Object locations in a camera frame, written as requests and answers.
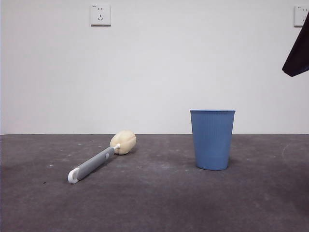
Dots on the blue ribbed plastic cup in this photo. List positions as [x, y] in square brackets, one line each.
[212, 142]

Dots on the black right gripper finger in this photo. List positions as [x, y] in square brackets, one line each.
[298, 58]

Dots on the white wall socket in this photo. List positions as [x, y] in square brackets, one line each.
[299, 15]
[101, 14]

